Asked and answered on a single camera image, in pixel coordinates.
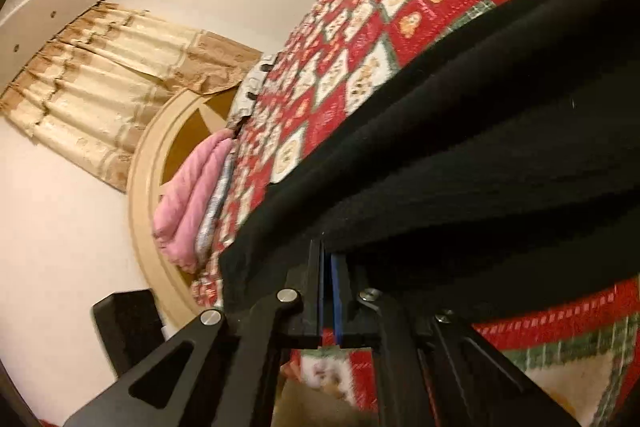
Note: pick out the cream round bed headboard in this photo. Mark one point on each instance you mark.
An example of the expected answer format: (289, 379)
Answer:
(145, 187)

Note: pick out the black pants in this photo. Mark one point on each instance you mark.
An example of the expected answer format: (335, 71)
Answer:
(475, 157)

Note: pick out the grey patterned pillow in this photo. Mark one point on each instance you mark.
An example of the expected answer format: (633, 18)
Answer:
(250, 92)

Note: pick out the red patchwork printed bed cover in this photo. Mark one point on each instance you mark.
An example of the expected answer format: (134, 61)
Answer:
(425, 7)

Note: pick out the black glossy box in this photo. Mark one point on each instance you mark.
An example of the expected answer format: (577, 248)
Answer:
(127, 332)

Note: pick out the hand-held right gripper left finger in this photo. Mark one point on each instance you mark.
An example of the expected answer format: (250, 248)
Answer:
(312, 297)

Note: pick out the folded pink blanket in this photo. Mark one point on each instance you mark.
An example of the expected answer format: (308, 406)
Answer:
(186, 202)

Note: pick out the beige patterned curtain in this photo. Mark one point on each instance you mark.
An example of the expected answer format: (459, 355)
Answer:
(115, 72)

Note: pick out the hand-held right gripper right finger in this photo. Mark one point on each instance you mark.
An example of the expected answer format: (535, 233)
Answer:
(339, 302)

